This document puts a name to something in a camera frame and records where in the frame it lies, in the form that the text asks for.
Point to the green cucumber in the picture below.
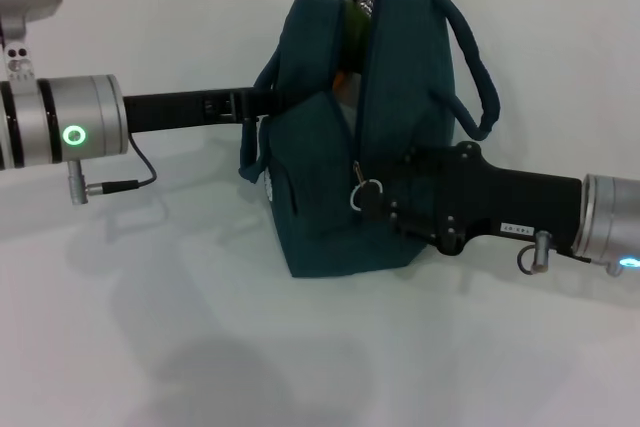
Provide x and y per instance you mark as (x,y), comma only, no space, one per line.
(357,32)

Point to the teal insulated lunch bag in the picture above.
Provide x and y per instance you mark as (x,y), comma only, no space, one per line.
(400,97)

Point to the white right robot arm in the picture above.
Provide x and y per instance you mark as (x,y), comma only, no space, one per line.
(610,219)

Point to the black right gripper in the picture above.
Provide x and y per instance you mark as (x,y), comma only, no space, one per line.
(490,202)

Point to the yellow pear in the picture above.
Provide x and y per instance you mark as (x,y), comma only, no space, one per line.
(340,82)

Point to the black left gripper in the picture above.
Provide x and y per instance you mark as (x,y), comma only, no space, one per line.
(185,109)

